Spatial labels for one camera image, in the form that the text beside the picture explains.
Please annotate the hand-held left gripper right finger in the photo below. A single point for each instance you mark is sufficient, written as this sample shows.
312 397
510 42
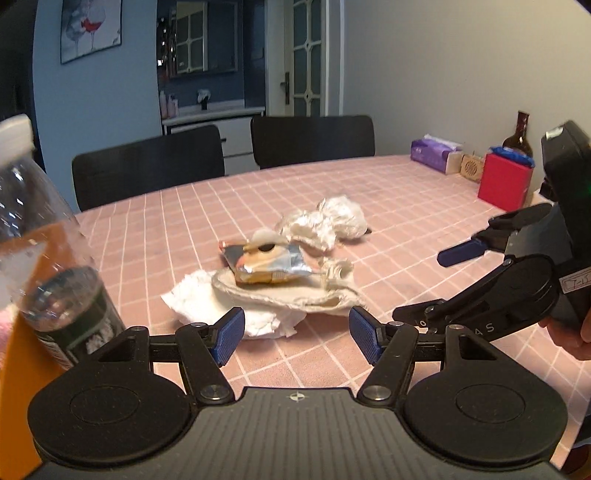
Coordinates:
364 334

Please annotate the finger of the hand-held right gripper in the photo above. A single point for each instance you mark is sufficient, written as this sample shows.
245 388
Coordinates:
471 309
461 251

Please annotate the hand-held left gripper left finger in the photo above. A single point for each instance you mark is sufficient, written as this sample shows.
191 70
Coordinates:
228 334

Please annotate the orange cardboard box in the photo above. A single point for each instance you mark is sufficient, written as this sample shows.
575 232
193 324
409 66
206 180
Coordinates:
18 392

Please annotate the person's right hand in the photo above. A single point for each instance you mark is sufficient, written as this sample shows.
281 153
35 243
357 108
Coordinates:
577 339

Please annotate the white paper napkin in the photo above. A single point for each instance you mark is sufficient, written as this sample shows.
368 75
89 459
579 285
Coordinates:
194 300

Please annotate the small crumpled tissue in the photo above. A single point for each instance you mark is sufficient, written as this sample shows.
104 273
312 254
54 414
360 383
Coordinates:
334 268

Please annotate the red box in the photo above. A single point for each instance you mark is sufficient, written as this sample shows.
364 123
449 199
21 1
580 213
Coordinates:
503 184

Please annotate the silver snack wrapper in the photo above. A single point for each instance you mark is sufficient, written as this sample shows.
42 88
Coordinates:
277 267

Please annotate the purple tissue pack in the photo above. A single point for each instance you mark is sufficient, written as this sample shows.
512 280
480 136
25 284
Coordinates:
431 154

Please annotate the blue packet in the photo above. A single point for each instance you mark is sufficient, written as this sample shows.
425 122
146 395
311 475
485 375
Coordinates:
512 156

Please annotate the brown glass bottle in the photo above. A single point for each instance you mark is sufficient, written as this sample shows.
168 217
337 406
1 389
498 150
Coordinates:
519 136

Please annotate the crumpled white plastic bag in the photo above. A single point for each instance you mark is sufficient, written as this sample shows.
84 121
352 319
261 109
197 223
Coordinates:
346 214

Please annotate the crumpled white tissue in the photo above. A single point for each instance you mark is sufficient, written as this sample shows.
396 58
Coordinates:
307 226

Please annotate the clear plastic water bottle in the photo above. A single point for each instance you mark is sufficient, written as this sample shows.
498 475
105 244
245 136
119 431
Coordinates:
69 304

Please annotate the black chair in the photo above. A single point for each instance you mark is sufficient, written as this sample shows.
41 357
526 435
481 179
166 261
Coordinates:
147 166
314 141

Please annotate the white vanity cabinet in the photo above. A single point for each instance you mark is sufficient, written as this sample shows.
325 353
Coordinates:
231 124

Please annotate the white bottle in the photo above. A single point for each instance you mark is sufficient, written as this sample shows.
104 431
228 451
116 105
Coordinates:
173 106

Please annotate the black faucet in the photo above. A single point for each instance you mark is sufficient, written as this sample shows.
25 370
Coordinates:
203 98

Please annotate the pink bottle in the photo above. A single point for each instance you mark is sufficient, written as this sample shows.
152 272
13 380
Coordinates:
163 104

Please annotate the white glazed door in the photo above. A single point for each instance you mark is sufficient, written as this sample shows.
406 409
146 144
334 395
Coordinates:
307 55

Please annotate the bathroom mirror cabinet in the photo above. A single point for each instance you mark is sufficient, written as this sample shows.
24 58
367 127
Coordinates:
205 37

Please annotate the wine glass painting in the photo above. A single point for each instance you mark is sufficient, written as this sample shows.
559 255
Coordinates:
90 27

